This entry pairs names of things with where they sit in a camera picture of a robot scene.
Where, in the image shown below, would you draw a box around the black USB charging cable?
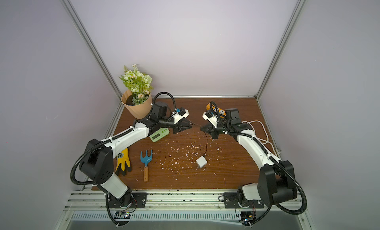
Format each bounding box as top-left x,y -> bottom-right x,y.
189,122 -> 209,158

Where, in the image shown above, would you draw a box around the green electronic kitchen scale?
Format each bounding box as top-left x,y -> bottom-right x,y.
149,128 -> 170,143

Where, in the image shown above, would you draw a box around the orange power strip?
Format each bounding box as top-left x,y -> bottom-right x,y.
206,103 -> 227,119

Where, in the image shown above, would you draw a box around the white USB charger adapter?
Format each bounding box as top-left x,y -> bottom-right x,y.
196,156 -> 208,168

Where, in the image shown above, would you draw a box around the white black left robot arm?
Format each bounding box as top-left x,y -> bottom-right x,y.
70,92 -> 192,202

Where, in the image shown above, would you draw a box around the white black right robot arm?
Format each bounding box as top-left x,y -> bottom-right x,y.
200,101 -> 307,215

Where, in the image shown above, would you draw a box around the beige flower pot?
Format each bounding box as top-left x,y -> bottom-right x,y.
121,90 -> 152,119

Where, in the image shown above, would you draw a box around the green white artificial flowers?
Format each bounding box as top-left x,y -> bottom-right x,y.
119,64 -> 153,105

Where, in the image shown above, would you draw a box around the right controller circuit board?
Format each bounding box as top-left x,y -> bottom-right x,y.
239,211 -> 256,227

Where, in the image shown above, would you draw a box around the controller circuit board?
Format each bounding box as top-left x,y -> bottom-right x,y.
239,211 -> 256,227
114,211 -> 131,227

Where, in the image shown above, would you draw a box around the left controller circuit board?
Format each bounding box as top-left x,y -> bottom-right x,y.
114,211 -> 131,227

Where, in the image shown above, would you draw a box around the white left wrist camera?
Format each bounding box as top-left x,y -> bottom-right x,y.
173,107 -> 189,124

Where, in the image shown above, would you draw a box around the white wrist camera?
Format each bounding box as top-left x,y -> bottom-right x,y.
202,109 -> 220,128
173,107 -> 189,124

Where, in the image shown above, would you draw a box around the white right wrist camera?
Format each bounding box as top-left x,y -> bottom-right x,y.
202,109 -> 220,128

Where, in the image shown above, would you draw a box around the white power strip cord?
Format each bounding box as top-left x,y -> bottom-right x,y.
241,120 -> 281,159

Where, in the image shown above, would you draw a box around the blue garden fork wooden handle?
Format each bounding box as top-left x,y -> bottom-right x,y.
140,149 -> 153,182

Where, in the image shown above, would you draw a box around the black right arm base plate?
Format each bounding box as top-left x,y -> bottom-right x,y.
218,192 -> 265,209

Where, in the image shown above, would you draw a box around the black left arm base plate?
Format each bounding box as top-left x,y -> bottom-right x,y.
106,192 -> 147,209

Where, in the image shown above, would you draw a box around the aluminium front rail frame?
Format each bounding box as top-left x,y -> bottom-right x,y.
63,189 -> 306,212

